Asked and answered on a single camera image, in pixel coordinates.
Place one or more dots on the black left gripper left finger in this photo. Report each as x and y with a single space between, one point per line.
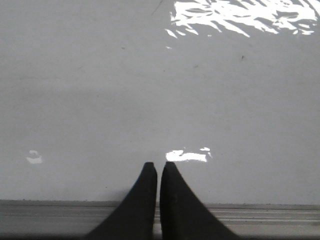
133 219

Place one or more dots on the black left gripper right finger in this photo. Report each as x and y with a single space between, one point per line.
182 214

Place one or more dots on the white whiteboard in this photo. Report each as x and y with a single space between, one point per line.
229 90

